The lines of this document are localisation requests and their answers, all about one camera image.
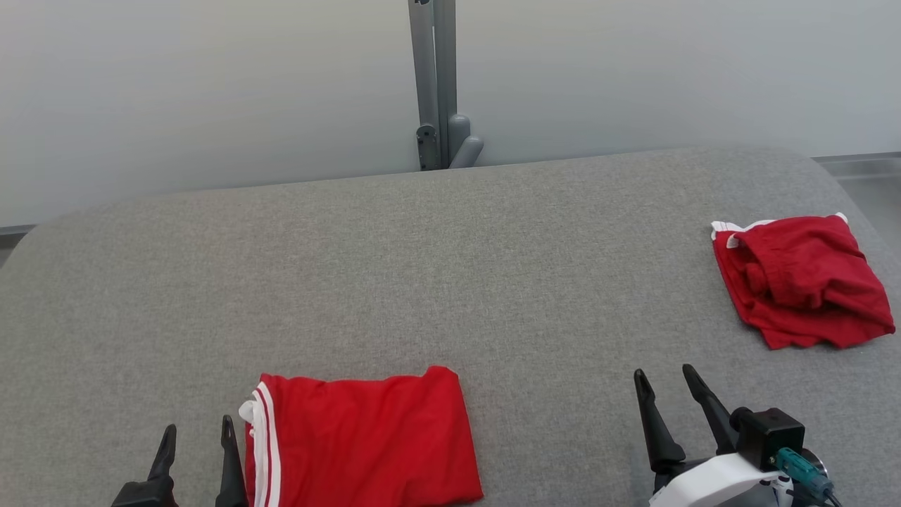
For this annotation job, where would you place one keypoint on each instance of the red white basketball jersey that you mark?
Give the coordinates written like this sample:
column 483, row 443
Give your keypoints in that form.
column 366, row 443

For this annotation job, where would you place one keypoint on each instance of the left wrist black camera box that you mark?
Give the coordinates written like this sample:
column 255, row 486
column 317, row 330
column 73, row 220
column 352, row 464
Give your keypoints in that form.
column 141, row 497

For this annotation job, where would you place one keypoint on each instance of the red shorts white trim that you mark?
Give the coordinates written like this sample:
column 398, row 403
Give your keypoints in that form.
column 802, row 282

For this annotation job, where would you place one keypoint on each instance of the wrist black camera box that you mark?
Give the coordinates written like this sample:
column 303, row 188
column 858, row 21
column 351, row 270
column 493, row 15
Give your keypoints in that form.
column 771, row 436
column 141, row 497

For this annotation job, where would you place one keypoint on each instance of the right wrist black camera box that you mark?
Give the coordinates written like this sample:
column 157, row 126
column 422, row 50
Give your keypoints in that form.
column 771, row 436

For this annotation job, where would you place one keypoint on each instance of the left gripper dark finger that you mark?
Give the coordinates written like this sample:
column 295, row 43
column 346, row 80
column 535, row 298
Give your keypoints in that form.
column 165, row 458
column 230, row 472

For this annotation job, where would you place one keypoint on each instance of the grey metal partition post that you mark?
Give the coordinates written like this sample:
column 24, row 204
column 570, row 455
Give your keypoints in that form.
column 433, row 70

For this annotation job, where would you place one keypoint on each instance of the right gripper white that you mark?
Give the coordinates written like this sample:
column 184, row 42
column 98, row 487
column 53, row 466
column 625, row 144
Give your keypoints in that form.
column 711, row 482

